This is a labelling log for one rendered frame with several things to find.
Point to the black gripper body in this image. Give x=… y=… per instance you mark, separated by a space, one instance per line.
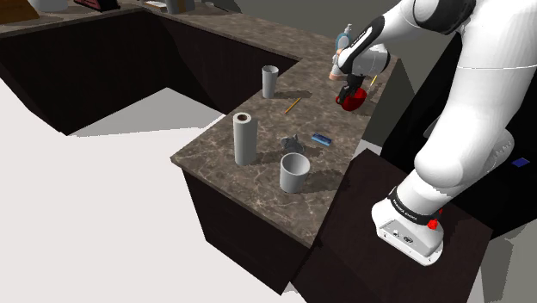
x=350 y=88

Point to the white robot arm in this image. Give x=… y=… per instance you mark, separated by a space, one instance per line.
x=482 y=105

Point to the red mug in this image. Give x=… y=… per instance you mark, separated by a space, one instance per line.
x=355 y=102

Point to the yellow pencil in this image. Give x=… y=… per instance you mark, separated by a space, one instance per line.
x=293 y=105
x=373 y=80

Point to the blue flat box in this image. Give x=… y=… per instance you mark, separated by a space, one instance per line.
x=321 y=139

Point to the small grey crumpled figure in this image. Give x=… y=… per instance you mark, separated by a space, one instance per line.
x=292 y=144

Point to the tall grey tumbler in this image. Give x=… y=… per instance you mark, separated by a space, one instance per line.
x=269 y=84

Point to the wide grey cup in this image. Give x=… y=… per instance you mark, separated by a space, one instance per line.
x=291 y=178

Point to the grey paper towel roll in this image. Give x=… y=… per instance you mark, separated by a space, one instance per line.
x=245 y=142

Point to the dark robot stand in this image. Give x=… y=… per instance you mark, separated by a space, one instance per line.
x=377 y=268

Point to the dark kitchen cabinet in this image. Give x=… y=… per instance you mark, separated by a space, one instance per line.
x=239 y=235

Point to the small blue flat square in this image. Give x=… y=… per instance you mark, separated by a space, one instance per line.
x=520 y=162

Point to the red and black box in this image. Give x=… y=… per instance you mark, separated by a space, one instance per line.
x=98 y=3

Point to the white round vessel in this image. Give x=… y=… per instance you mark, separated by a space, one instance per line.
x=48 y=4

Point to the brown wooden block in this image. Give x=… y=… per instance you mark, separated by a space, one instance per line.
x=14 y=10

